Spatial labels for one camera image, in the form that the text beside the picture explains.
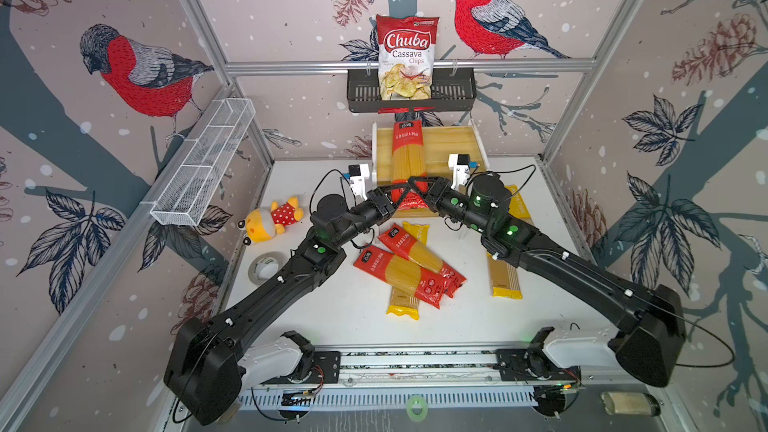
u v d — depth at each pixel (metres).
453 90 0.95
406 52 0.84
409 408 0.68
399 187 0.66
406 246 0.92
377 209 0.60
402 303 0.82
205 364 0.38
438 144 0.79
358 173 0.65
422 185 0.66
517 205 1.04
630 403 0.66
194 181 0.74
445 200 0.61
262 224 0.95
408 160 0.71
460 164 0.65
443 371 0.74
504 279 0.86
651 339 0.38
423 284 0.82
